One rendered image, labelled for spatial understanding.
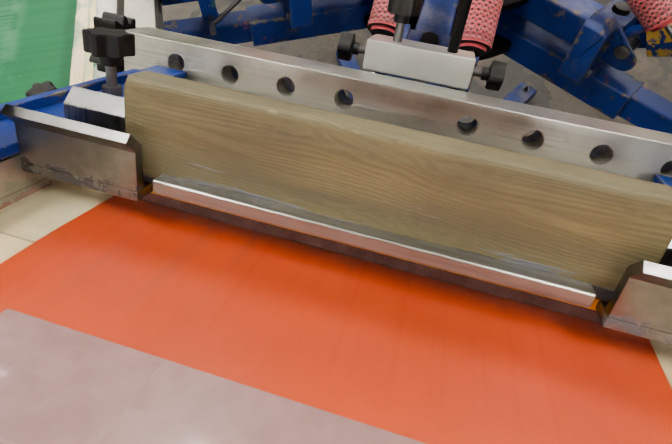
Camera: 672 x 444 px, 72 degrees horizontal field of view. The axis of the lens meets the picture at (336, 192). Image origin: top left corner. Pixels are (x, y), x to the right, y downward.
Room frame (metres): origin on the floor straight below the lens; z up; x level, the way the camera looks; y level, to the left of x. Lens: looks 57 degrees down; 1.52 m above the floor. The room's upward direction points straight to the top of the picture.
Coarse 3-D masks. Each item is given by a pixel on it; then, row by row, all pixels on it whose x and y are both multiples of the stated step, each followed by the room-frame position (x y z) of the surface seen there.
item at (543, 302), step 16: (176, 208) 0.18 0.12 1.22; (192, 208) 0.18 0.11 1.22; (208, 208) 0.18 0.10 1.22; (240, 224) 0.17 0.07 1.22; (256, 224) 0.16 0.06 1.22; (304, 240) 0.15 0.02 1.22; (320, 240) 0.15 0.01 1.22; (352, 256) 0.14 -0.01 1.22; (368, 256) 0.14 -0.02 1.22; (384, 256) 0.14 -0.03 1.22; (416, 272) 0.13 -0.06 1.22; (432, 272) 0.13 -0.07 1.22; (448, 272) 0.13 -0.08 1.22; (480, 288) 0.12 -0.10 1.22; (496, 288) 0.11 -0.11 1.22; (512, 288) 0.11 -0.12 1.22; (544, 304) 0.10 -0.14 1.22; (560, 304) 0.10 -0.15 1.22; (592, 320) 0.09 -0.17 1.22
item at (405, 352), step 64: (384, 320) 0.09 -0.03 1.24; (448, 320) 0.09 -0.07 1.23; (512, 320) 0.09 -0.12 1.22; (576, 320) 0.10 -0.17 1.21; (320, 384) 0.05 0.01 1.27; (384, 384) 0.05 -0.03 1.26; (448, 384) 0.05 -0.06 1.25; (512, 384) 0.05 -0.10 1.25; (576, 384) 0.05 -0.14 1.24; (640, 384) 0.05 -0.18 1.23
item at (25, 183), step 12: (12, 156) 0.20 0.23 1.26; (0, 168) 0.19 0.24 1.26; (12, 168) 0.19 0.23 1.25; (0, 180) 0.18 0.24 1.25; (12, 180) 0.19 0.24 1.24; (24, 180) 0.19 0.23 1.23; (36, 180) 0.20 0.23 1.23; (48, 180) 0.21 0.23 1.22; (0, 192) 0.18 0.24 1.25; (12, 192) 0.18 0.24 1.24; (24, 192) 0.19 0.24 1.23; (0, 204) 0.17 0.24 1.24
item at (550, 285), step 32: (160, 192) 0.17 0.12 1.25; (192, 192) 0.17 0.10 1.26; (224, 192) 0.17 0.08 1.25; (288, 224) 0.15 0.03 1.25; (320, 224) 0.15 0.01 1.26; (352, 224) 0.15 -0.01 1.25; (416, 256) 0.12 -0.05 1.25; (448, 256) 0.12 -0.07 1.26; (480, 256) 0.13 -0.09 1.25; (544, 288) 0.10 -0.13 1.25; (576, 288) 0.10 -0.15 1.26
